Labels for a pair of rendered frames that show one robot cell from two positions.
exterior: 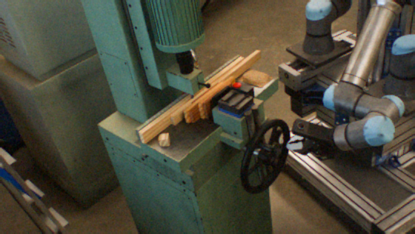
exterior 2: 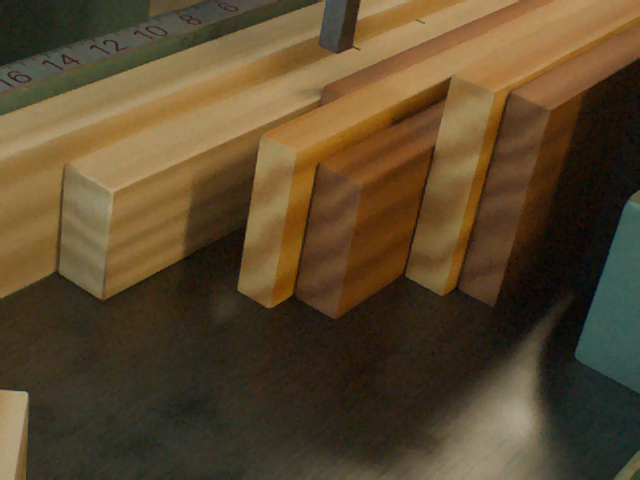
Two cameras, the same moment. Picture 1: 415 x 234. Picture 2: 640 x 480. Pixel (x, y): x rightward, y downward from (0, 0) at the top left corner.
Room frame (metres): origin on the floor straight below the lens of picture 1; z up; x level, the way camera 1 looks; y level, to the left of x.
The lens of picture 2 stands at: (1.00, 0.15, 1.13)
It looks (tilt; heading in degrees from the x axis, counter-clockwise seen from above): 32 degrees down; 344
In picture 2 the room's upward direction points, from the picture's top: 11 degrees clockwise
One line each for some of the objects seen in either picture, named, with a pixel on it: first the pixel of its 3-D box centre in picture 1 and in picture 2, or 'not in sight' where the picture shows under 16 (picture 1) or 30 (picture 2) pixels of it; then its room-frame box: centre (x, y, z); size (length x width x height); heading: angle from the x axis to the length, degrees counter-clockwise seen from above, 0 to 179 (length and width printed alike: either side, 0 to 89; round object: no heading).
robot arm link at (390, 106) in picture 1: (379, 112); not in sight; (0.95, -0.49, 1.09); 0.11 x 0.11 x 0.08; 42
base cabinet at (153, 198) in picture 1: (194, 190); not in sight; (1.49, 0.12, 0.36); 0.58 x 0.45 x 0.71; 42
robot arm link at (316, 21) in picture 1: (319, 15); not in sight; (1.83, -0.60, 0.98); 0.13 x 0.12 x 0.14; 128
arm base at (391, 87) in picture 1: (404, 80); not in sight; (1.38, -0.79, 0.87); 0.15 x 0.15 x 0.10
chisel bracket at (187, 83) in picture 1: (185, 79); not in sight; (1.42, 0.05, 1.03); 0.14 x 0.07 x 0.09; 42
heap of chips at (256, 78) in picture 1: (256, 75); not in sight; (1.53, -0.23, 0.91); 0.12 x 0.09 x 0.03; 42
